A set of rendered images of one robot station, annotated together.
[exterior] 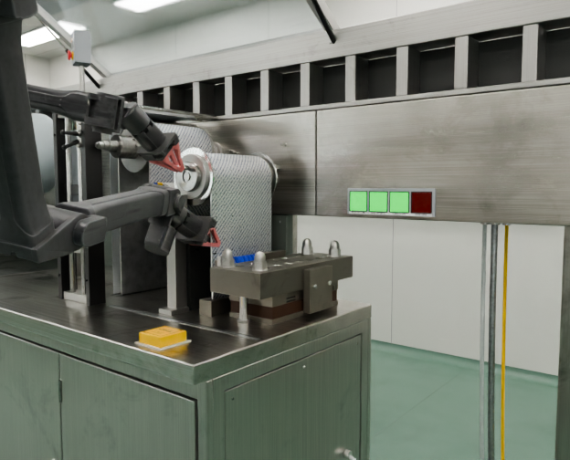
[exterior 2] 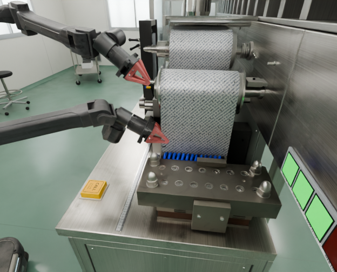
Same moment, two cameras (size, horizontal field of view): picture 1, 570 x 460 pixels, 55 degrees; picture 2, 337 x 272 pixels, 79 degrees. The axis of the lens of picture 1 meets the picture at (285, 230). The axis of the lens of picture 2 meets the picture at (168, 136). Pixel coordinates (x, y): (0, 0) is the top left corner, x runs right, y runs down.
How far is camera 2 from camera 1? 1.15 m
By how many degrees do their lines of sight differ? 61
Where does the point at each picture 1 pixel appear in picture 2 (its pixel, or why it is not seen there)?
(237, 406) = (97, 252)
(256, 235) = (209, 141)
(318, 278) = (206, 212)
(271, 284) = (150, 199)
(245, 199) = (199, 114)
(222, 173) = (173, 93)
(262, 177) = (224, 97)
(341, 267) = (256, 209)
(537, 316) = not seen: outside the picture
